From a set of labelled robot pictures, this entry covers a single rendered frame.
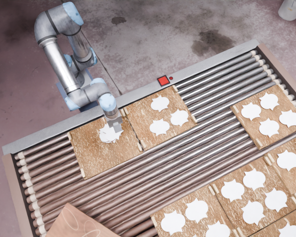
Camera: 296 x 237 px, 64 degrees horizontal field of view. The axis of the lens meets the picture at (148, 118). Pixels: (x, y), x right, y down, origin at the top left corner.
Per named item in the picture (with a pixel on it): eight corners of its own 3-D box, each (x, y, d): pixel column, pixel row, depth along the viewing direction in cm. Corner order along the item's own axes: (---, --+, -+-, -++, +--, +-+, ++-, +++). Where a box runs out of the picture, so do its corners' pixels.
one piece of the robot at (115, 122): (107, 127, 121) (112, 137, 137) (123, 121, 123) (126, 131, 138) (100, 108, 126) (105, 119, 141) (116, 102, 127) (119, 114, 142)
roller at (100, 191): (35, 220, 145) (31, 220, 140) (288, 95, 177) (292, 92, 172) (37, 227, 143) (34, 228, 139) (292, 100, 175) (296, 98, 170)
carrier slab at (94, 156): (67, 133, 161) (66, 132, 160) (122, 109, 168) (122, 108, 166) (85, 180, 149) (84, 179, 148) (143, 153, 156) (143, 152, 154)
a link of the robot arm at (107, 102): (110, 89, 115) (117, 103, 112) (113, 99, 125) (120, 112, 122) (95, 95, 114) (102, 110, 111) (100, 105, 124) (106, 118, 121)
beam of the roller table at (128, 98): (6, 148, 164) (1, 146, 158) (252, 43, 198) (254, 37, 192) (9, 159, 161) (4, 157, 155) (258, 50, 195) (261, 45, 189)
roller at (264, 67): (22, 175, 155) (19, 174, 150) (264, 65, 187) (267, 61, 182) (24, 182, 153) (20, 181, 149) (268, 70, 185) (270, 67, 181)
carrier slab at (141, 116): (122, 108, 168) (122, 107, 167) (173, 85, 175) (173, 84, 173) (144, 151, 156) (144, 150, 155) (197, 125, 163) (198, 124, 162)
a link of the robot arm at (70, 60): (58, 70, 163) (50, 58, 151) (76, 62, 165) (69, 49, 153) (64, 83, 158) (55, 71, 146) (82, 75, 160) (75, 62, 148)
